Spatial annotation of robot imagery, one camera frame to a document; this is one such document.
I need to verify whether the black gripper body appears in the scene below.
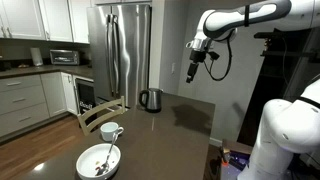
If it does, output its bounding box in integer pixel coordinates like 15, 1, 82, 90
189, 50, 206, 63

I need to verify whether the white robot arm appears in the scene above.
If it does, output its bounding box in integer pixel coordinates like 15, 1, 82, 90
186, 0, 320, 180

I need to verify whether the white bowl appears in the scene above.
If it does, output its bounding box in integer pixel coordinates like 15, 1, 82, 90
76, 143, 121, 180

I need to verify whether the steel electric kettle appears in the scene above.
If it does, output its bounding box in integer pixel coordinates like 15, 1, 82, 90
139, 88, 162, 113

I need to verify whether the stainless steel refrigerator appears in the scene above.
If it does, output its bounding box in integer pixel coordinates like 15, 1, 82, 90
87, 4, 151, 107

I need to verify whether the white mug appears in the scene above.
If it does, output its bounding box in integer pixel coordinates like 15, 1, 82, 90
100, 122, 124, 142

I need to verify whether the cream wooden chair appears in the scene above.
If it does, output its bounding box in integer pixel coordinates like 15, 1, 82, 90
77, 96, 126, 136

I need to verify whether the silver toaster oven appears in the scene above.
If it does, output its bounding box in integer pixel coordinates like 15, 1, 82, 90
50, 49, 80, 65

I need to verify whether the metal spoon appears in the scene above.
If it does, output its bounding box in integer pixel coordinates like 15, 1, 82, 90
96, 133, 118, 175

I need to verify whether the white paper towel roll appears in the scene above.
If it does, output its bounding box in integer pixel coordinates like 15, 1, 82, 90
30, 48, 43, 66

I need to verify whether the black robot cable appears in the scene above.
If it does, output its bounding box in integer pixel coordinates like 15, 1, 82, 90
203, 34, 233, 82

